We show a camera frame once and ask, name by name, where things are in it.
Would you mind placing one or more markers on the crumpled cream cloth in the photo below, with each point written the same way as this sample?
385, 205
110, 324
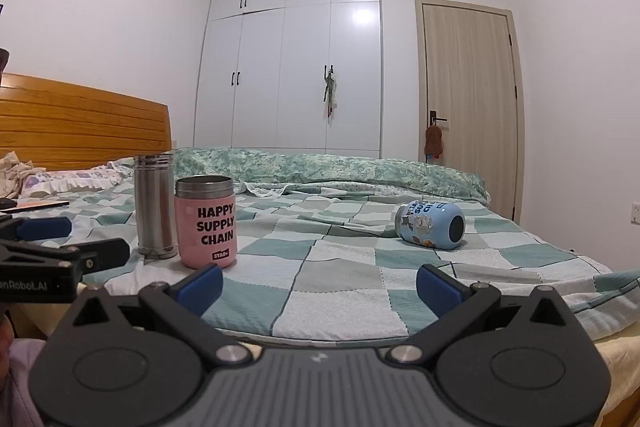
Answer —
12, 169

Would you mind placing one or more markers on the white wardrobe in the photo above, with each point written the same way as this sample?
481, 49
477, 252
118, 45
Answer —
290, 67

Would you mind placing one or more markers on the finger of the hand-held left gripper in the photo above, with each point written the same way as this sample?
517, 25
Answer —
100, 253
42, 228

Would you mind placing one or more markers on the green floral quilt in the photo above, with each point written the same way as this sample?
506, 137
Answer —
325, 169

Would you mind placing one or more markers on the beige wooden door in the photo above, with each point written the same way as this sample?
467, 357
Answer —
465, 107

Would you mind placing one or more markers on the green checkered bed sheet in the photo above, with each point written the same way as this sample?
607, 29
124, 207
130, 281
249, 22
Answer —
340, 267

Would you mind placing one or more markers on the white wall socket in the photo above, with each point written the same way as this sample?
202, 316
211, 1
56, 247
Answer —
635, 213

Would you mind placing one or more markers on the pink cup with steel rim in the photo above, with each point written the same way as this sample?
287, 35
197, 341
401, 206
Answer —
205, 227

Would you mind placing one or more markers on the brown hanging plush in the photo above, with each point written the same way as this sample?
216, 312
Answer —
433, 141

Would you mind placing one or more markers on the flat brown board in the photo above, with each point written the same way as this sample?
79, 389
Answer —
42, 205

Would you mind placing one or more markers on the wooden headboard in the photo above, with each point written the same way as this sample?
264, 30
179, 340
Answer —
75, 127

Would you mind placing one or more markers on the green hanging ornament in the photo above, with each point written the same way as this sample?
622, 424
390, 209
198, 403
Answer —
330, 92

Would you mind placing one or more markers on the ruffled floral pillow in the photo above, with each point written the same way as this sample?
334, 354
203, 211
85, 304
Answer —
65, 179

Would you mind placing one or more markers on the light purple clothing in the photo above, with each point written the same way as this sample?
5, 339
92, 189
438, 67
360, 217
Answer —
20, 382

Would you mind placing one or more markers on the stainless steel flask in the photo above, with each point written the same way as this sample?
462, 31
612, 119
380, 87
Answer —
154, 207

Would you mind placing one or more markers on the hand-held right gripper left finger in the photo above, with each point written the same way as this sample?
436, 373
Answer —
202, 288

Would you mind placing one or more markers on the blue printed cup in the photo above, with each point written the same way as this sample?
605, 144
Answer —
430, 227

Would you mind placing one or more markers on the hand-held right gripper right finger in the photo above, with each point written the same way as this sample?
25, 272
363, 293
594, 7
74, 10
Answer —
440, 289

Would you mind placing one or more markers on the cream mattress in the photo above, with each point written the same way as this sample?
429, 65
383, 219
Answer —
620, 367

